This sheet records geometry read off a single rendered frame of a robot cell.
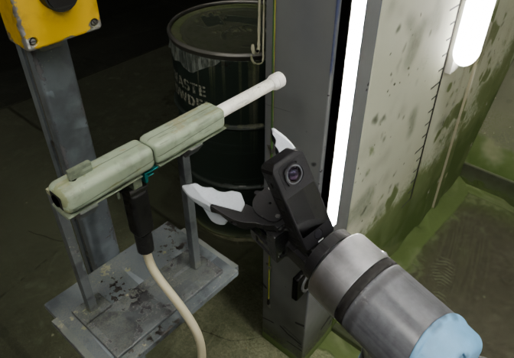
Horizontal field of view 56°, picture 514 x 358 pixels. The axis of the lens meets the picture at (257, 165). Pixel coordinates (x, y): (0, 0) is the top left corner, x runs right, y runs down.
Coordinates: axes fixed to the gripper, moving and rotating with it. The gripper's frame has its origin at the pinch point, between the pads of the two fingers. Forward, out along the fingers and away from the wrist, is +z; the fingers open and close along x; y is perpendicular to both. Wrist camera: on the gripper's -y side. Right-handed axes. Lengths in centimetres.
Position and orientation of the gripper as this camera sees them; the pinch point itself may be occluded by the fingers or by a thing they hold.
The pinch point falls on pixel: (227, 151)
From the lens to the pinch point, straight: 64.3
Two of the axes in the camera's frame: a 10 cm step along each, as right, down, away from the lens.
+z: -6.3, -5.6, 5.4
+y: 0.7, 6.4, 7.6
